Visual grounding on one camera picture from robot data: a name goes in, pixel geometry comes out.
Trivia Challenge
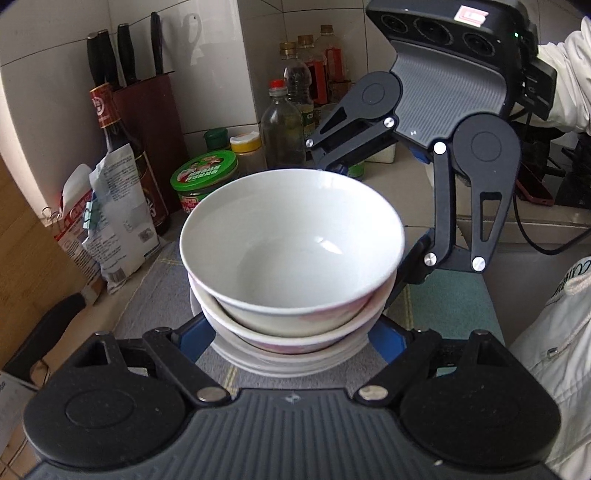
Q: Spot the white plastic box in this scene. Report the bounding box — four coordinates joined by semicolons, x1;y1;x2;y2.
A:
365;138;398;164

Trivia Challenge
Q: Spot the green binder clip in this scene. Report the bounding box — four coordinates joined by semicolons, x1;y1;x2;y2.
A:
83;198;100;232

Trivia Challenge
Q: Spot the dark bottle with yellow cap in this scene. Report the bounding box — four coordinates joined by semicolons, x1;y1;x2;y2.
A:
278;42;312;112

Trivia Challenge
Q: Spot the red sauce bottle yellow cap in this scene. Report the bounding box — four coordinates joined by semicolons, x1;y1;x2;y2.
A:
295;34;329;107

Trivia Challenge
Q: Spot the dark soy sauce bottle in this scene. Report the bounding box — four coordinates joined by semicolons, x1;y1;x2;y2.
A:
89;83;171;236

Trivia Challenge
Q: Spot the yellow cap spice jar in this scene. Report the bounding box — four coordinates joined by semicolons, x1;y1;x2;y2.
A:
230;130;269;176

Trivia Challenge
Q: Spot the wooden cutting board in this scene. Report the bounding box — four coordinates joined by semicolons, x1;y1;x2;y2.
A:
0;157;100;370

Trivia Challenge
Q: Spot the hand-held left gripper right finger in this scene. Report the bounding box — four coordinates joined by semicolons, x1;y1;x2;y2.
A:
355;316;506;407

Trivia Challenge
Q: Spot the person's right forearm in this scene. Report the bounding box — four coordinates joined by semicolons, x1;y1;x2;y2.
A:
538;16;591;134

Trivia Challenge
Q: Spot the tall bottle with white cap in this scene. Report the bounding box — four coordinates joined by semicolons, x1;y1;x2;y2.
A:
316;24;352;100

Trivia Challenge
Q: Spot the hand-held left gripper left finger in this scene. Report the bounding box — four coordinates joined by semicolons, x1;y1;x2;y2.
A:
83;314;230;408

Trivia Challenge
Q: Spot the dark red knife block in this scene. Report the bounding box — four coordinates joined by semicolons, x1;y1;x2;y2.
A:
113;69;190;215

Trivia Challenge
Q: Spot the green lid sauce jar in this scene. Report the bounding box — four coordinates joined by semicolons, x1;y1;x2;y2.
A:
170;151;239;214

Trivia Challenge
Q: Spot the stained white fruit-print plate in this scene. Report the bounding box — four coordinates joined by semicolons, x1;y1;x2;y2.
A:
210;323;376;372

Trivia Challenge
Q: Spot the clear bottle with red cap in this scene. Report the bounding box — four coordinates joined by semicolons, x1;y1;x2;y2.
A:
261;79;308;171

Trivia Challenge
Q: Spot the red and white seasoning bag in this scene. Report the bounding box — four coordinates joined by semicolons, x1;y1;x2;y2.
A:
44;164;102;282

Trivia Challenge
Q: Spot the black cable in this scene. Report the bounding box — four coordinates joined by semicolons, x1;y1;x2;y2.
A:
510;120;591;256

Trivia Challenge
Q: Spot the red phone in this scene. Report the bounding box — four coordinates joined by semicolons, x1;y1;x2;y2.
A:
515;164;555;206

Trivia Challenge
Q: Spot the small green cap bottle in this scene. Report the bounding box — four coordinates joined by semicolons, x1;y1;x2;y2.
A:
204;128;230;153

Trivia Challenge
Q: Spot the person's white jacket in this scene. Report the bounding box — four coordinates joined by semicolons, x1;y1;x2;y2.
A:
508;256;591;480

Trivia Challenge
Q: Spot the cleaver with black handle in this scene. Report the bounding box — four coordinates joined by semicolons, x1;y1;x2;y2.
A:
4;293;88;384

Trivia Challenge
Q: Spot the grey and teal printed mat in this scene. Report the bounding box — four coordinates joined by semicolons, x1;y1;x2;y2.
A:
113;251;513;402

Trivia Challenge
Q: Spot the white pink-flower bowl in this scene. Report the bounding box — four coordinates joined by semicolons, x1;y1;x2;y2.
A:
179;168;407;326
187;272;398;354

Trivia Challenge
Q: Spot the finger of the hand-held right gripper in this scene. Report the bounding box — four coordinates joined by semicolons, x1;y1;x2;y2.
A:
383;141;511;315
305;99;399;172

